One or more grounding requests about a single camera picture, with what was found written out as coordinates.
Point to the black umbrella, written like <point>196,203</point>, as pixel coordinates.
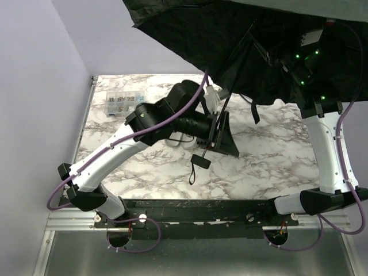
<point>238,43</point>

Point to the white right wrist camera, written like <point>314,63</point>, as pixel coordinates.
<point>314,35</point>

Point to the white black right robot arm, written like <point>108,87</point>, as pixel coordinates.
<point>309,65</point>

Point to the clear plastic screw organizer box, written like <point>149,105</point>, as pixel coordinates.
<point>122,103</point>

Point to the beige zippered umbrella case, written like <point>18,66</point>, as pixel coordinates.
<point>182,140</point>

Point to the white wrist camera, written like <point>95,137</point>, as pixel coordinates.
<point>314,35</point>
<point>213,97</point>

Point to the aluminium front rail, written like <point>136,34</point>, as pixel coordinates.
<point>73,219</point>

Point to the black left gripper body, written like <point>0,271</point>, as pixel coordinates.
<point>218,132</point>

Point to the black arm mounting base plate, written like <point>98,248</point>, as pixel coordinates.
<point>197,219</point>

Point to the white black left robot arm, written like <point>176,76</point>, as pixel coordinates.
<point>145,126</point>

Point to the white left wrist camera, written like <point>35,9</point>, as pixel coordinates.
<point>213,97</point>

